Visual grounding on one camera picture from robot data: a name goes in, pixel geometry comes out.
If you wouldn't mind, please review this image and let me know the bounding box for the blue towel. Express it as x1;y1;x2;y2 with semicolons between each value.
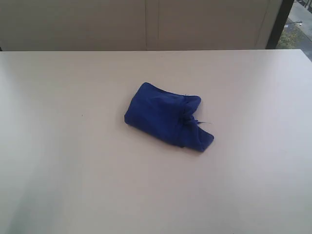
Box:
124;82;214;152

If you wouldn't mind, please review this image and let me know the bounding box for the beige wall panel partition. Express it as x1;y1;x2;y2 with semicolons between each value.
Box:
0;0;281;51

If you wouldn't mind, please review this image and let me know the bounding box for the black window frame post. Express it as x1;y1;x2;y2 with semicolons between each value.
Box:
266;0;294;49

